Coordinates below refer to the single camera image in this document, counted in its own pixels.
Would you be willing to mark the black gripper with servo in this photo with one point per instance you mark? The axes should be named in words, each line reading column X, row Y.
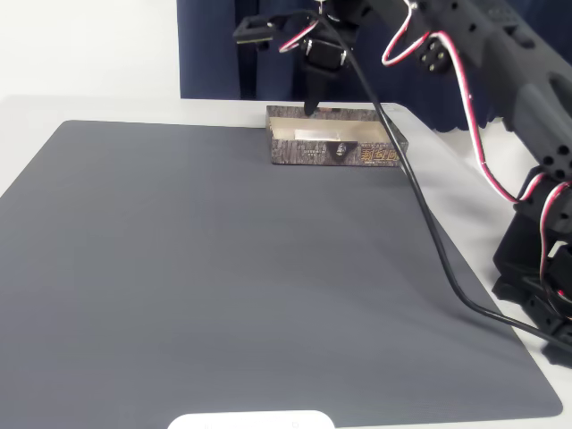
column 324, row 54

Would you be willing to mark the white rectangular block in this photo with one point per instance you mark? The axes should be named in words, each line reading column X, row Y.
column 322, row 134

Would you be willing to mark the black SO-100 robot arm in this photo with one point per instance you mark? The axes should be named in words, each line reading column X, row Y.
column 491, row 53

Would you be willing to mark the bark-print cardboard box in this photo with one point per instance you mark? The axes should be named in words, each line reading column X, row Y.
column 313, row 152

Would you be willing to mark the dark blue curtain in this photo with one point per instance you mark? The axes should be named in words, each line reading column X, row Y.
column 210, row 49

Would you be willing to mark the grey table mat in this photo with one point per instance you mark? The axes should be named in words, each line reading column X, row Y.
column 179, row 268

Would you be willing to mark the white rounded device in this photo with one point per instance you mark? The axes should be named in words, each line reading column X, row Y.
column 250, row 420

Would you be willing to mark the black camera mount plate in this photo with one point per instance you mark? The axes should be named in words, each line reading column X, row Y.
column 250, row 31

